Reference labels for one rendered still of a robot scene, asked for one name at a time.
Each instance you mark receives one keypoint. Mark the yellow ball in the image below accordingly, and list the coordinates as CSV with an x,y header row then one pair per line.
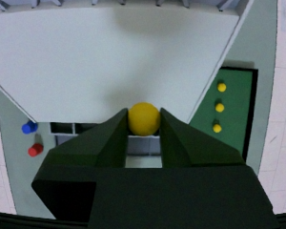
x,y
222,87
217,128
143,119
219,107

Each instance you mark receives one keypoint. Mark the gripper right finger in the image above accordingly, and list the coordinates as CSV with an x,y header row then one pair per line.
x,y
183,145

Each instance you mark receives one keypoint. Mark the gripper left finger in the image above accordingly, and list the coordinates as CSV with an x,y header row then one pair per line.
x,y
95,146

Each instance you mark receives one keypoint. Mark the red plug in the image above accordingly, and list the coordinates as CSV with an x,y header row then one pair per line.
x,y
36,149

